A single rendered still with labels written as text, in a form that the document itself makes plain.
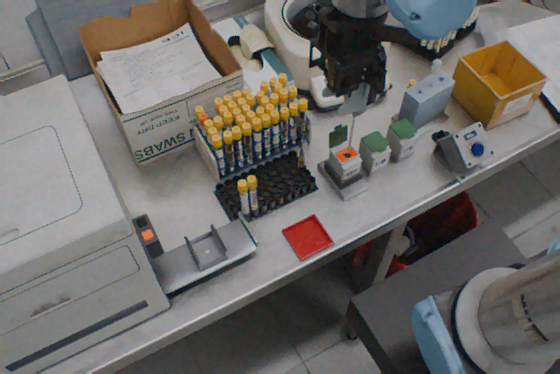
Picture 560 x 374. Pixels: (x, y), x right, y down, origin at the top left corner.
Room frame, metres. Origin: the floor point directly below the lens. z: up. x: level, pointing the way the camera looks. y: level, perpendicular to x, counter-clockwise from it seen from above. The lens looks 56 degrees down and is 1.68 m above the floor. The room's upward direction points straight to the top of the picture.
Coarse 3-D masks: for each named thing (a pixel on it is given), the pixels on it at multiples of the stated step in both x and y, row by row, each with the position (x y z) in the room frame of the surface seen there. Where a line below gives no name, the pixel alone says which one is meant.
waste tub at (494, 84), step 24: (480, 48) 0.82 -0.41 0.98; (504, 48) 0.84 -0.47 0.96; (456, 72) 0.78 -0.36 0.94; (480, 72) 0.83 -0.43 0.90; (504, 72) 0.82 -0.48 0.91; (528, 72) 0.77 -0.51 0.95; (456, 96) 0.76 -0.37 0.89; (480, 96) 0.71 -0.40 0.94; (504, 96) 0.68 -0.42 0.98; (528, 96) 0.72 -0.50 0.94; (480, 120) 0.69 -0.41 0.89; (504, 120) 0.70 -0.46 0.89
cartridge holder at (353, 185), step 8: (328, 160) 0.59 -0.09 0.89; (320, 168) 0.57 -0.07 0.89; (328, 168) 0.56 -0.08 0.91; (328, 176) 0.55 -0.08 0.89; (336, 176) 0.54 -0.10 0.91; (352, 176) 0.54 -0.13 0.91; (360, 176) 0.54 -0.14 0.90; (336, 184) 0.53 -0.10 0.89; (344, 184) 0.53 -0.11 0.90; (352, 184) 0.53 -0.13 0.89; (360, 184) 0.53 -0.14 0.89; (368, 184) 0.53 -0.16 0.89; (344, 192) 0.52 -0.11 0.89; (352, 192) 0.52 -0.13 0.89; (344, 200) 0.50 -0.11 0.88
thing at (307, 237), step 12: (312, 216) 0.47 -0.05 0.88; (288, 228) 0.44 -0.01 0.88; (300, 228) 0.45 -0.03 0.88; (312, 228) 0.45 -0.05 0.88; (324, 228) 0.44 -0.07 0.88; (288, 240) 0.42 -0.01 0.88; (300, 240) 0.42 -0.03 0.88; (312, 240) 0.42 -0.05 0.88; (324, 240) 0.42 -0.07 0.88; (300, 252) 0.40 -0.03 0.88; (312, 252) 0.40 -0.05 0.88
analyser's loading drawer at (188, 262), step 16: (240, 224) 0.43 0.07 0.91; (192, 240) 0.40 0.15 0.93; (208, 240) 0.40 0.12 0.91; (224, 240) 0.40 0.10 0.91; (240, 240) 0.40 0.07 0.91; (256, 240) 0.39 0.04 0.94; (160, 256) 0.37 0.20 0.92; (176, 256) 0.37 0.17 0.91; (192, 256) 0.37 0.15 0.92; (208, 256) 0.37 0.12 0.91; (224, 256) 0.37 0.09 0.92; (240, 256) 0.37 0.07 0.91; (160, 272) 0.34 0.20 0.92; (176, 272) 0.34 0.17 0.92; (192, 272) 0.34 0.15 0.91; (208, 272) 0.34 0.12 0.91; (176, 288) 0.32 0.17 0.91
